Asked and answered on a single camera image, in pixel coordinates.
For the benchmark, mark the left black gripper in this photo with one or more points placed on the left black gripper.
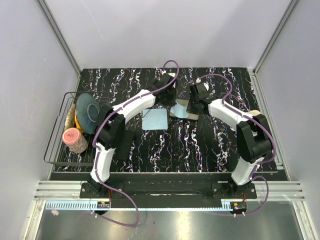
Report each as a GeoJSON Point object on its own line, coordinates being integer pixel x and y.
{"type": "Point", "coordinates": [172, 102]}

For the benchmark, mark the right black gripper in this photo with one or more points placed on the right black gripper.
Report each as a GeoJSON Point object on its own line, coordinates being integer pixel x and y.
{"type": "Point", "coordinates": [190, 110]}

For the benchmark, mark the dark green glasses case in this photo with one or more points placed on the dark green glasses case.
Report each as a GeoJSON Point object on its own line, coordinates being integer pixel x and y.
{"type": "Point", "coordinates": [184, 103]}

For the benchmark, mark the light blue cloth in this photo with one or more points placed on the light blue cloth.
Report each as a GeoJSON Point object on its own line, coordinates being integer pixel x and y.
{"type": "Point", "coordinates": [179, 111]}
{"type": "Point", "coordinates": [155, 119]}

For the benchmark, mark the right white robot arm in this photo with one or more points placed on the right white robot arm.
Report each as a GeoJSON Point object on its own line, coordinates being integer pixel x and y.
{"type": "Point", "coordinates": [254, 140]}

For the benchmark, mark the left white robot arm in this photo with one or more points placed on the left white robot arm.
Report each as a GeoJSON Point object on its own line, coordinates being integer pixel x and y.
{"type": "Point", "coordinates": [110, 127]}

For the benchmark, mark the black glasses case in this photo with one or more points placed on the black glasses case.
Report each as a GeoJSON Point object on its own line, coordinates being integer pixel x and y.
{"type": "Point", "coordinates": [122, 152]}

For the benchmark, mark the blue ceramic plate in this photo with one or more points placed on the blue ceramic plate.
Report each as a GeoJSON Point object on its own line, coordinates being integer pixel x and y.
{"type": "Point", "coordinates": [87, 111]}

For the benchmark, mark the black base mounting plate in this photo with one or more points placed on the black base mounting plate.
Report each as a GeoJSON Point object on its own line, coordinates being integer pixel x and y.
{"type": "Point", "coordinates": [210, 185]}

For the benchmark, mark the yellow plate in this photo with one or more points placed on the yellow plate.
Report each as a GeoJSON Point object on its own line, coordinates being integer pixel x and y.
{"type": "Point", "coordinates": [78, 126]}

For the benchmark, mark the woven beige plate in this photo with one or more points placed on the woven beige plate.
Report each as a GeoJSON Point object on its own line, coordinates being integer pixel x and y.
{"type": "Point", "coordinates": [70, 118]}

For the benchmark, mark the pink patterned cup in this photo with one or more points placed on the pink patterned cup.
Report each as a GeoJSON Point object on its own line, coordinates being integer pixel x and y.
{"type": "Point", "coordinates": [74, 140]}

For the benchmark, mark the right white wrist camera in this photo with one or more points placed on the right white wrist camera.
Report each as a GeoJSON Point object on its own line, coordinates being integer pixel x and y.
{"type": "Point", "coordinates": [202, 86]}

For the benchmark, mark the black wire dish rack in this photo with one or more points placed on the black wire dish rack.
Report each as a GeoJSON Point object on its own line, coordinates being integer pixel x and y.
{"type": "Point", "coordinates": [56, 152]}

